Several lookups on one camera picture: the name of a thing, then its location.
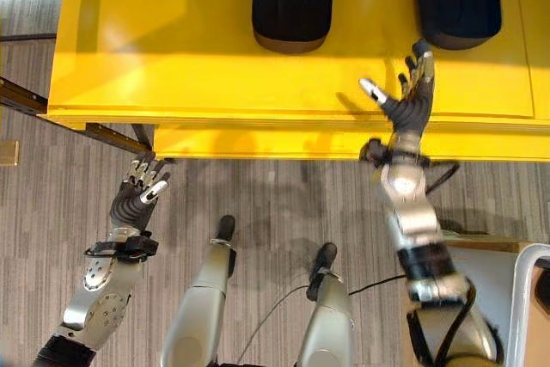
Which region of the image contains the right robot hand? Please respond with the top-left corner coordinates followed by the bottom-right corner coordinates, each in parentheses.
top-left (358, 39), bottom-right (436, 139)

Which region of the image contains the white plastic box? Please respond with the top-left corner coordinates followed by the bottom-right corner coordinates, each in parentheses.
top-left (446, 241), bottom-right (550, 367)

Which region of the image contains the silver robot leg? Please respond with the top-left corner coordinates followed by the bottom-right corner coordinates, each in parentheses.
top-left (296, 242), bottom-right (356, 367)
top-left (160, 214), bottom-right (238, 367)

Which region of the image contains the yellow metal shelf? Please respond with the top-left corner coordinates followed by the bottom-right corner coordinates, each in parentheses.
top-left (37, 0), bottom-right (550, 162)

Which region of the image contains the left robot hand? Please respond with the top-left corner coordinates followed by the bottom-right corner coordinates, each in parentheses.
top-left (108, 151), bottom-right (172, 231)

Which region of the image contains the left silver robot leg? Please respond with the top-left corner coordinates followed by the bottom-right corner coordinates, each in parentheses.
top-left (160, 214), bottom-right (238, 367)

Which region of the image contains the black cable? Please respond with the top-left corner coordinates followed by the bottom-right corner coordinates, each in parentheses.
top-left (236, 272), bottom-right (408, 367)

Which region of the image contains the brown cardboard piece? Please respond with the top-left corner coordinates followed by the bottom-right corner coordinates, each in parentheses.
top-left (0, 139), bottom-right (21, 167)

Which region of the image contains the dark metal floor rail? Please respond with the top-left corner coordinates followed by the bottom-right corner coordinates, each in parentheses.
top-left (0, 76), bottom-right (156, 156)

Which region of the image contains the right silver robot leg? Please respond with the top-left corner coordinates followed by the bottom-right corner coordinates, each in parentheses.
top-left (296, 242), bottom-right (356, 367)

